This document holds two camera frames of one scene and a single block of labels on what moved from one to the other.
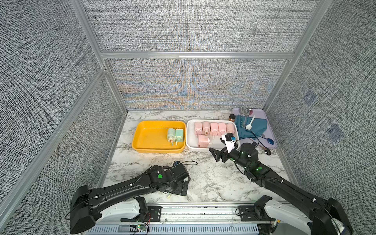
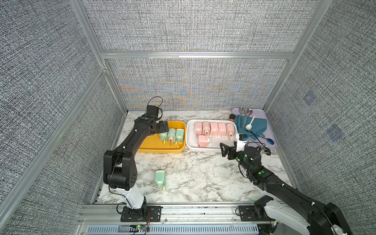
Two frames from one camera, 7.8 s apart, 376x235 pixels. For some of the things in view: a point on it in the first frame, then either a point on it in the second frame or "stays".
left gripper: x=180 y=191 to x=162 y=128
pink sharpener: x=222 y=129 stays
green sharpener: x=179 y=135 stays
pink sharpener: x=206 y=128 stays
